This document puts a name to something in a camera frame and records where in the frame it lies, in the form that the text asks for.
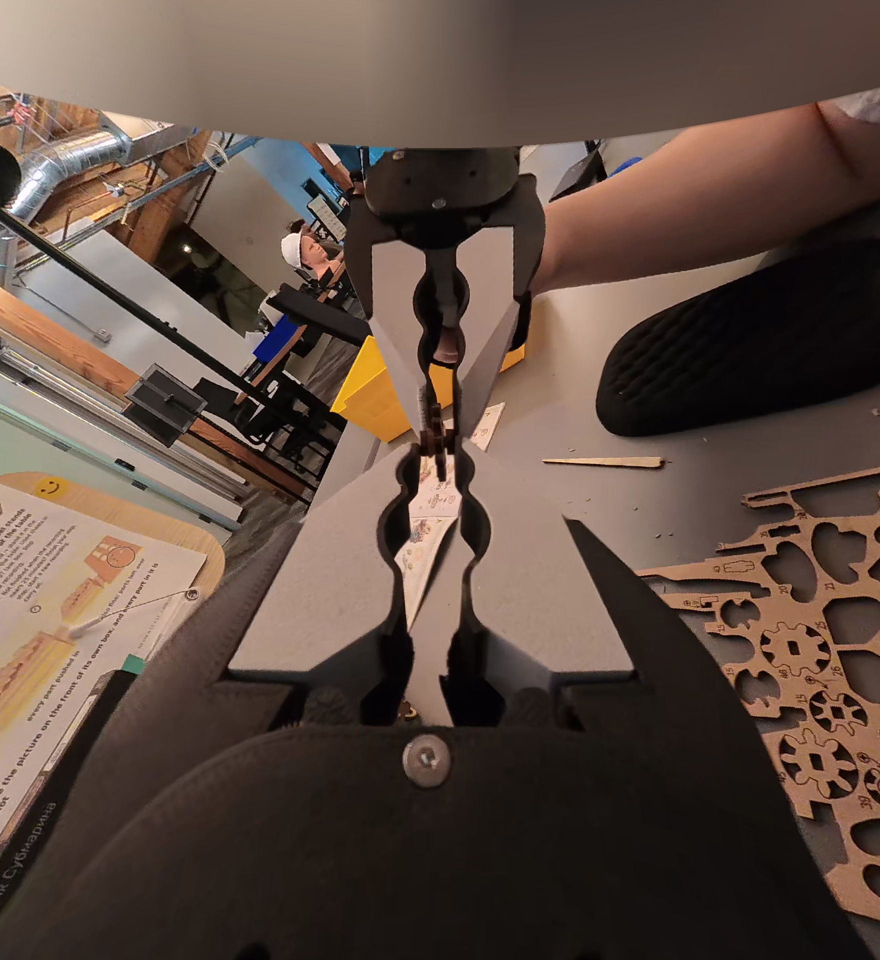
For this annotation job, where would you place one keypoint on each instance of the printed instruction sheet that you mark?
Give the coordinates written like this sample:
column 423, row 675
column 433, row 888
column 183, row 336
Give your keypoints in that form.
column 50, row 622

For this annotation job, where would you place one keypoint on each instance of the blue plastic bin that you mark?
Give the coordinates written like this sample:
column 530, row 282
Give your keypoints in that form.
column 279, row 341

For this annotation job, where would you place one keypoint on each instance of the long black pole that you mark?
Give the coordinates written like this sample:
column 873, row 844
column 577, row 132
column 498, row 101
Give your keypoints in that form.
column 110, row 292

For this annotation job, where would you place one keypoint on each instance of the small dark wooden gear part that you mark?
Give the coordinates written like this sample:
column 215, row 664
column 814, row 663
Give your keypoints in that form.
column 434, row 439

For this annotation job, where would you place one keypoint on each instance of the dark model kit box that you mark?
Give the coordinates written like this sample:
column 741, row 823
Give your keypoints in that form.
column 27, row 817

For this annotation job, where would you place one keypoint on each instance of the folded assembly booklet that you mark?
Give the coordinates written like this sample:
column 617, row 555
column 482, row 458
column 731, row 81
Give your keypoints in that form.
column 432, row 525

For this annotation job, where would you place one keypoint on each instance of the thin wooden stick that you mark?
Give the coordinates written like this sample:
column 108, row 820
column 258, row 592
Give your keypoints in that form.
column 605, row 462

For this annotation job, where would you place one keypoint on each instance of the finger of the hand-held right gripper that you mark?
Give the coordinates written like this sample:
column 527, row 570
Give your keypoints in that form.
column 395, row 322
column 489, row 300

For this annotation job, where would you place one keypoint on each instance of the person's right forearm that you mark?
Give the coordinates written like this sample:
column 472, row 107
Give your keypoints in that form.
column 695, row 202

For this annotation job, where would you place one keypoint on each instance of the yellow plastic bin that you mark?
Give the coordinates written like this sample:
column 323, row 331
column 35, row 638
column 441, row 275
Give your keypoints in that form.
column 369, row 397

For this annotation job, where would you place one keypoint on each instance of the silver ventilation duct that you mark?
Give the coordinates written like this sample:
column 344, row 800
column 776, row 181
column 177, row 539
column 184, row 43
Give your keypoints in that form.
column 65, row 169

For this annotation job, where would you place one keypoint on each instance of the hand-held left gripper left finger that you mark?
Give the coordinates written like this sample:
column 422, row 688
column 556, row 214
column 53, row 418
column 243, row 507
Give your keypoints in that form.
column 320, row 592

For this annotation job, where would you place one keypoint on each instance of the light wooden board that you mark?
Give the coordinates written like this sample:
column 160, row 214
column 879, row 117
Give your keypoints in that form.
column 207, row 555

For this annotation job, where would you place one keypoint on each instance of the person's right hand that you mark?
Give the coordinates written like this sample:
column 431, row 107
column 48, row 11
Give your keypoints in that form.
column 449, row 343

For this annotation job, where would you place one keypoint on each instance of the laser-cut plywood parts sheet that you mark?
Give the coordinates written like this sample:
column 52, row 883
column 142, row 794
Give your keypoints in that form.
column 807, row 600

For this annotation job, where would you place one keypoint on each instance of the black textured wrist rest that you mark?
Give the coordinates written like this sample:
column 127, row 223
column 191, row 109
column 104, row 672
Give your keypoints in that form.
column 755, row 337

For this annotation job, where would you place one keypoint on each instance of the mannequin with white helmet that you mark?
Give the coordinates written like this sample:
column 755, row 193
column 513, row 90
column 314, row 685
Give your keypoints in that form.
column 303, row 253

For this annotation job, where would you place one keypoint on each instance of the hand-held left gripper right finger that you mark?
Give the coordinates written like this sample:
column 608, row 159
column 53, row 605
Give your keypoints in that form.
column 545, row 592

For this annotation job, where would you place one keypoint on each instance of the black table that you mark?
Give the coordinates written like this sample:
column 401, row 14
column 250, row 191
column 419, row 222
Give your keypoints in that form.
column 320, row 315

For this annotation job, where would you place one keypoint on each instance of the yellow smiley sticker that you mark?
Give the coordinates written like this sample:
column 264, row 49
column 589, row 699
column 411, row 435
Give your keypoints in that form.
column 51, row 487

